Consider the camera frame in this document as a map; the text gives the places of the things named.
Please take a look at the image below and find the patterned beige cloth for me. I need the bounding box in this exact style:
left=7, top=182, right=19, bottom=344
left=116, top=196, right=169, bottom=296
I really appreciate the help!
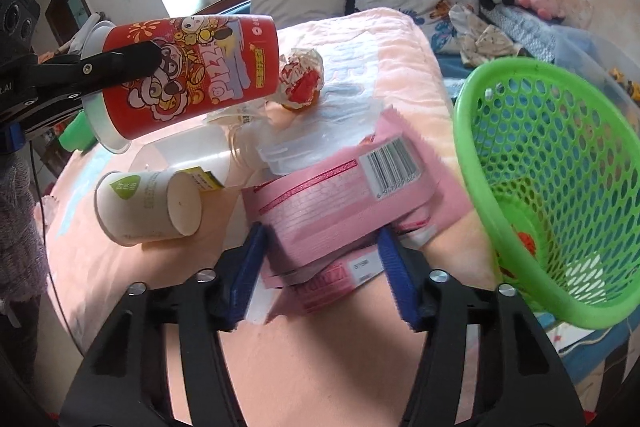
left=449, top=3, right=528, bottom=68

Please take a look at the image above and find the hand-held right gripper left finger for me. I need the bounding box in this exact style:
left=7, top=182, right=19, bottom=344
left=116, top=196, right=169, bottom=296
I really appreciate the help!
left=60, top=223, right=268, bottom=427

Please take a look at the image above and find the grey patterned blanket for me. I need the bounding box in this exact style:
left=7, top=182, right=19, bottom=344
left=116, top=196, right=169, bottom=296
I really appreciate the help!
left=492, top=4, right=563, bottom=62

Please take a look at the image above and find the clear storage bin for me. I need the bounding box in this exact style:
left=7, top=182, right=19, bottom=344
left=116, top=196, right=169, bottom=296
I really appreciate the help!
left=555, top=24, right=640, bottom=132

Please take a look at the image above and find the clear plastic bottle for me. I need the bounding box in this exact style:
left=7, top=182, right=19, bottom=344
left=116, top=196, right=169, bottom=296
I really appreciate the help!
left=127, top=124, right=281, bottom=194

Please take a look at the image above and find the brown wooden door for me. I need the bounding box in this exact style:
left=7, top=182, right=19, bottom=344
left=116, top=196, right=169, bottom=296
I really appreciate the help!
left=45, top=0, right=93, bottom=52

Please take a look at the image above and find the red cartoon snack cup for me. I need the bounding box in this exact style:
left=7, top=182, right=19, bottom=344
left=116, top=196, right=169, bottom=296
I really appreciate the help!
left=80, top=13, right=280, bottom=154

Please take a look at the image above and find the pink snack packet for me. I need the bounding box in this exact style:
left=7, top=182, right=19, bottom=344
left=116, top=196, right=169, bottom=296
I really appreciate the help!
left=262, top=207, right=436, bottom=324
left=241, top=104, right=473, bottom=293

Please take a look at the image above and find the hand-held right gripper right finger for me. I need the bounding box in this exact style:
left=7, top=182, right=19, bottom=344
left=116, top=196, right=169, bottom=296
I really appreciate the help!
left=377, top=227, right=586, bottom=427

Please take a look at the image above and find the pink printed blanket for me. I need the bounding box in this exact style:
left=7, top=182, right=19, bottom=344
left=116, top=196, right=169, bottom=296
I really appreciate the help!
left=42, top=7, right=501, bottom=427

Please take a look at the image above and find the crumpled red white wrapper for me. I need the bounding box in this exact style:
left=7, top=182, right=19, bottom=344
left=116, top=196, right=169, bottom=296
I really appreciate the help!
left=277, top=48, right=326, bottom=112

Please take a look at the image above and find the white paper cup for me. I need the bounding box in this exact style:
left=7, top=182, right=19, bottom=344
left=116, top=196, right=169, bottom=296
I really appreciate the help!
left=95, top=169, right=205, bottom=247

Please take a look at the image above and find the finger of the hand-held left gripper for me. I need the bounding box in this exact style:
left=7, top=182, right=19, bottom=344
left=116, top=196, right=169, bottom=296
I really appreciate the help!
left=20, top=90, right=87, bottom=134
left=31, top=40, right=162, bottom=94

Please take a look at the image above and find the yellow toy vehicle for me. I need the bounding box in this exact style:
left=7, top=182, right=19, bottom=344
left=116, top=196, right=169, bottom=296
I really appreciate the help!
left=607, top=67, right=640, bottom=100

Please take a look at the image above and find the green plastic object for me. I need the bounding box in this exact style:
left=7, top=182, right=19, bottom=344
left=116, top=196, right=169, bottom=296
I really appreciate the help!
left=57, top=109, right=98, bottom=152

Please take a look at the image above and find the clear plastic container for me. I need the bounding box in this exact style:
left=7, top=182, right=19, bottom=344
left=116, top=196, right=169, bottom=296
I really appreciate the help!
left=256, top=99, right=388, bottom=178

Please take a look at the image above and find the person's left forearm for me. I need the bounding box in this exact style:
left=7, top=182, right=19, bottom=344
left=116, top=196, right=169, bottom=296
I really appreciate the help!
left=0, top=152, right=48, bottom=303

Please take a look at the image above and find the black cable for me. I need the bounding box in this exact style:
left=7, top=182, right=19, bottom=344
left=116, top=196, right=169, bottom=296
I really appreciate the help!
left=27, top=139, right=43, bottom=208

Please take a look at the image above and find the green plastic basket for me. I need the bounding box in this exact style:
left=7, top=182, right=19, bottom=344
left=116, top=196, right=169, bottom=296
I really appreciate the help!
left=452, top=57, right=640, bottom=330

